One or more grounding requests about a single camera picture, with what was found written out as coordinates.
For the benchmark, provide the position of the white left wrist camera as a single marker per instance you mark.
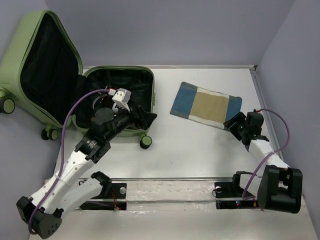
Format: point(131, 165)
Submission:
point(121, 98)

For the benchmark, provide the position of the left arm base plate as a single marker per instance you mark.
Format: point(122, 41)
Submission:
point(108, 200)

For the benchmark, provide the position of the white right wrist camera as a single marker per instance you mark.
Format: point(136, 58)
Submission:
point(254, 118)

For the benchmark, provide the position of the green hard-shell suitcase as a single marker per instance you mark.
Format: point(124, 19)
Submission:
point(42, 72)

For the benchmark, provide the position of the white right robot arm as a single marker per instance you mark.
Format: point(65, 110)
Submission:
point(273, 184)

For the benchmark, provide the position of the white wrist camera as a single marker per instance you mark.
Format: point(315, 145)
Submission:
point(254, 118)
point(121, 98)

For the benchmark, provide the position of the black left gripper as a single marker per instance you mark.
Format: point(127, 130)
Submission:
point(146, 118)

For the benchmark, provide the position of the blue tan cloth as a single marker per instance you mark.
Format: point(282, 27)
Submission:
point(205, 106)

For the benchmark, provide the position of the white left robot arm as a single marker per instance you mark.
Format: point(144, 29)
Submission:
point(44, 210)

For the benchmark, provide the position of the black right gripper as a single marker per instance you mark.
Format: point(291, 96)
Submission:
point(239, 118)

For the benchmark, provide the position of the aluminium mounting rail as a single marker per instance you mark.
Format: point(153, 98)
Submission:
point(223, 179)

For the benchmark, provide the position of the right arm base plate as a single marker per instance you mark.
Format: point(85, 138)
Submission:
point(229, 197)

